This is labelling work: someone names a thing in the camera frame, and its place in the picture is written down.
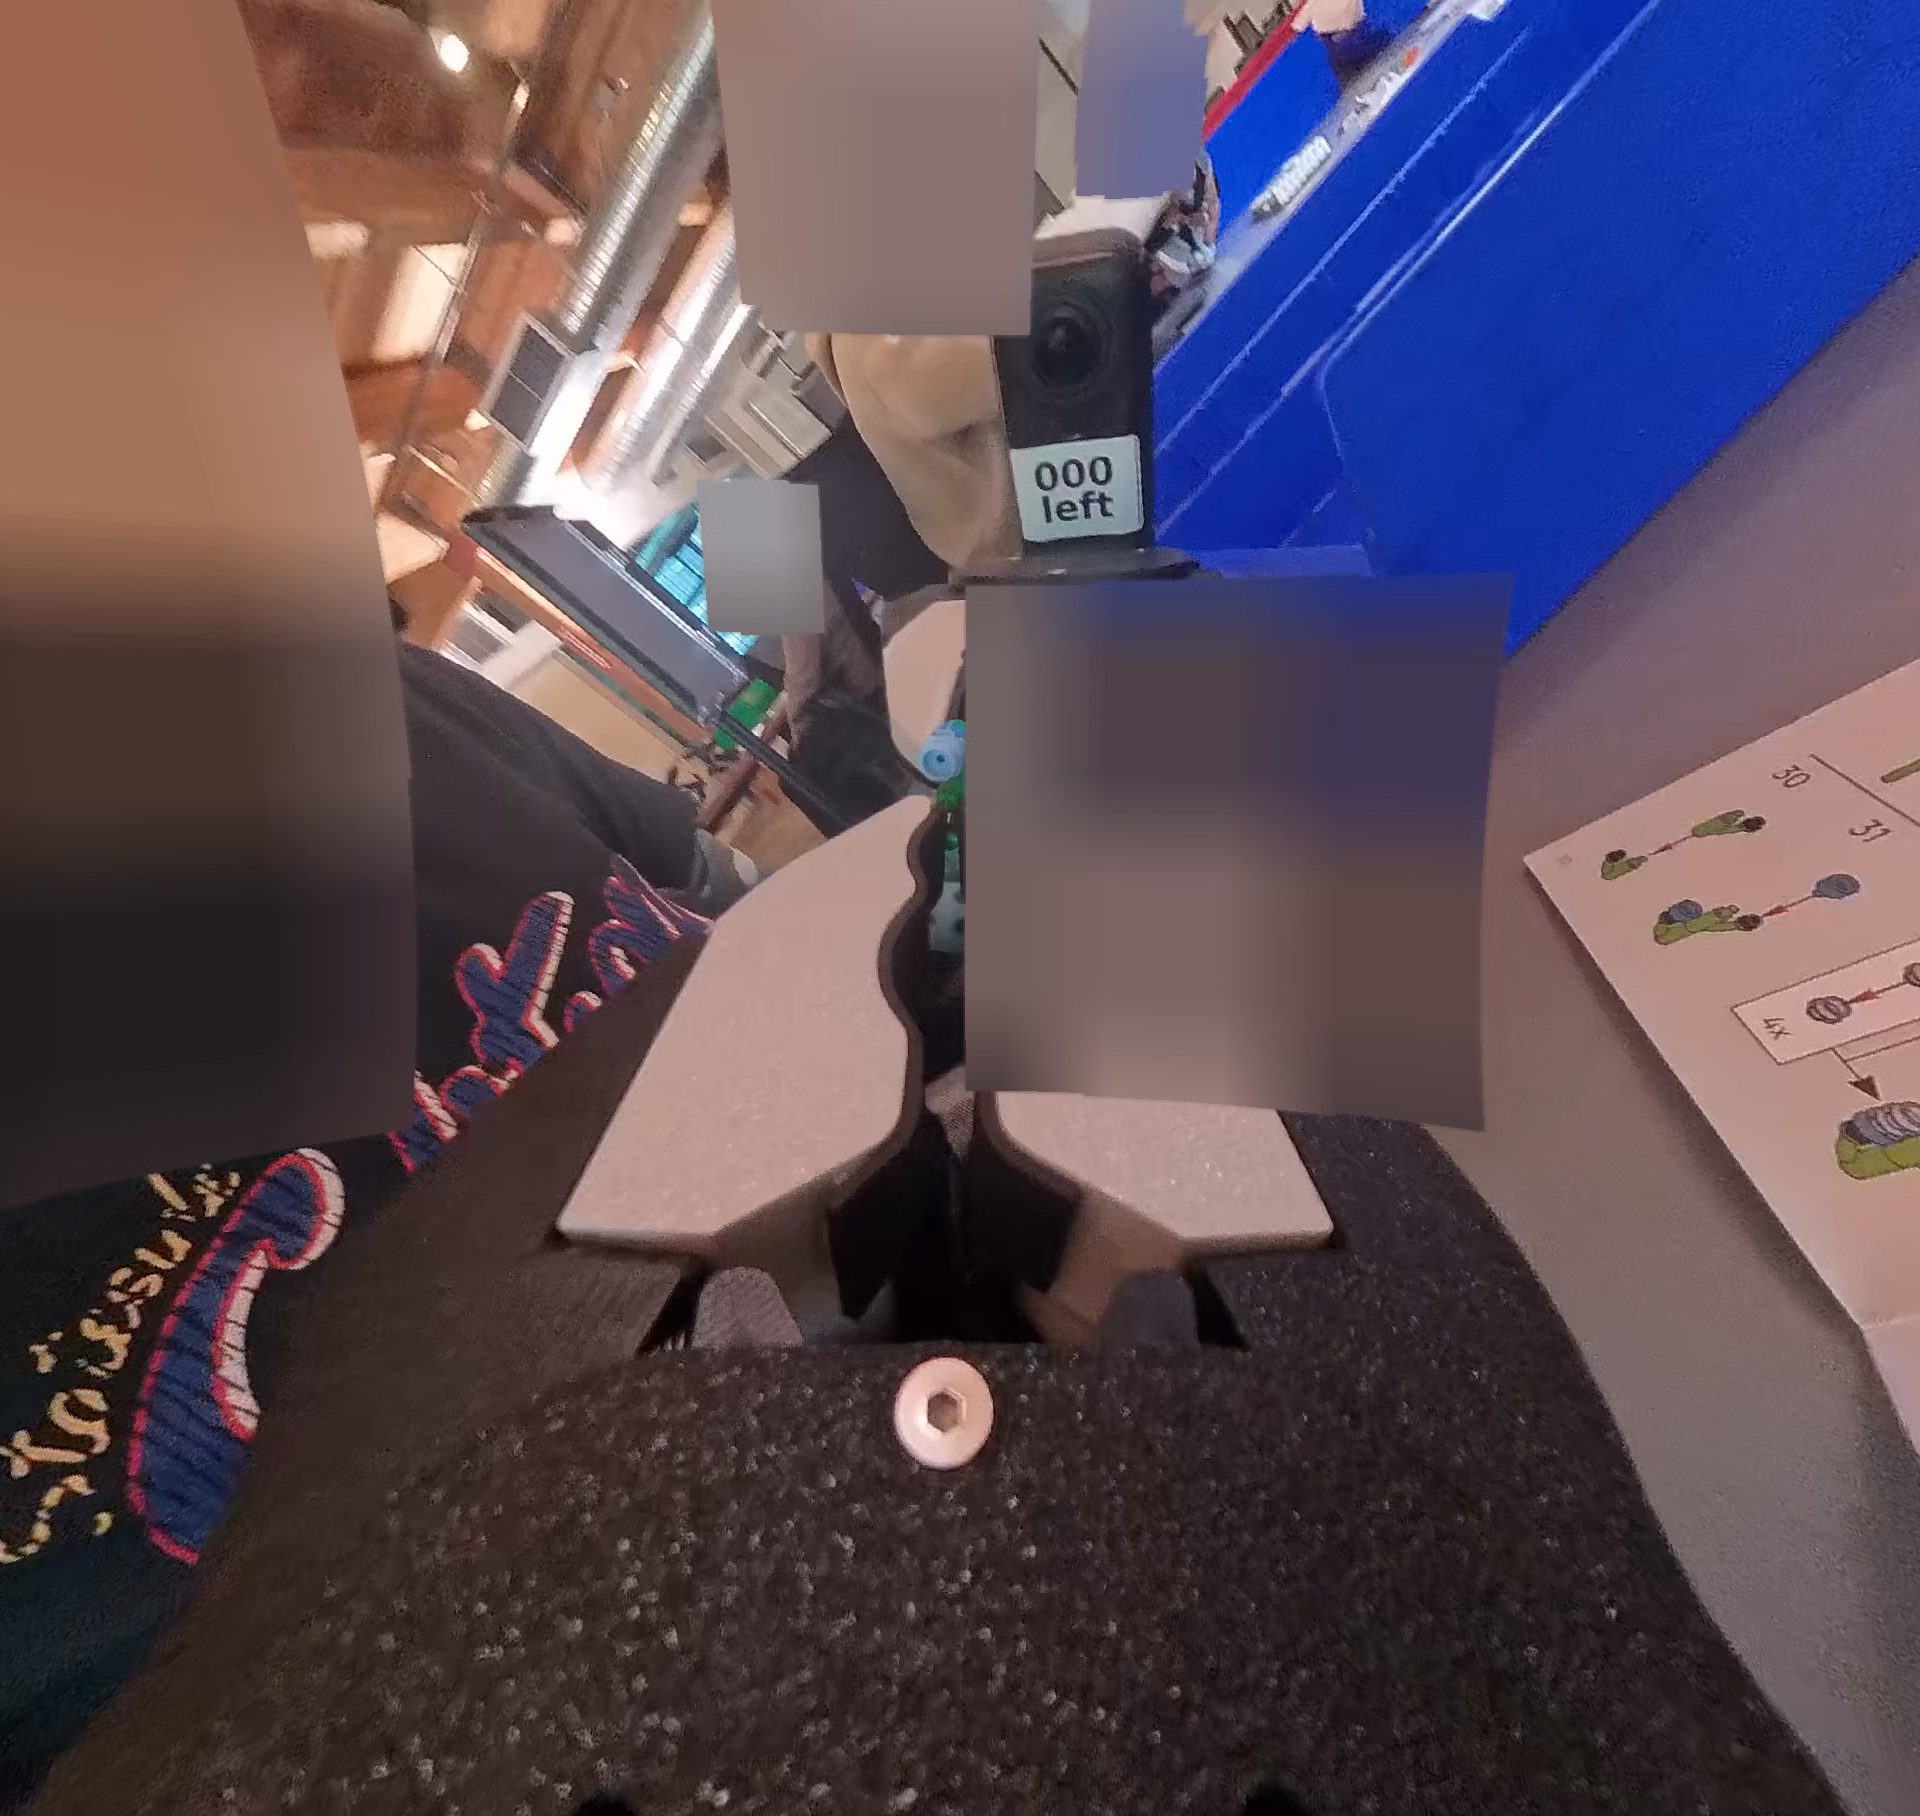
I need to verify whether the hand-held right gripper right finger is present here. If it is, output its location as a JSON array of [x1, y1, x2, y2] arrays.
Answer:
[[966, 1090, 1340, 1326]]

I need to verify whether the dark monitor screen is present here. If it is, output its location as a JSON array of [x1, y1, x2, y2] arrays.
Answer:
[[460, 507, 756, 727]]

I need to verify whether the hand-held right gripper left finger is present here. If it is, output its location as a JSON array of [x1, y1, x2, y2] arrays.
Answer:
[[557, 798, 941, 1314]]

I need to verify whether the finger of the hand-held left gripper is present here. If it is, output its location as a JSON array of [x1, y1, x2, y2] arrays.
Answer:
[[881, 597, 969, 771]]

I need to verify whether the lego instruction booklet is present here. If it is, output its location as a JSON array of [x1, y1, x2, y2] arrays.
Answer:
[[1525, 662, 1920, 1458]]

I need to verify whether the large blue plastic bin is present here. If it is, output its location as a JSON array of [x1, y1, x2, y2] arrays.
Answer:
[[1141, 0, 1920, 654]]

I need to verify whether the silver ceiling duct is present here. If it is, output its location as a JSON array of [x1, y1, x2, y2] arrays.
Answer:
[[542, 0, 753, 453]]

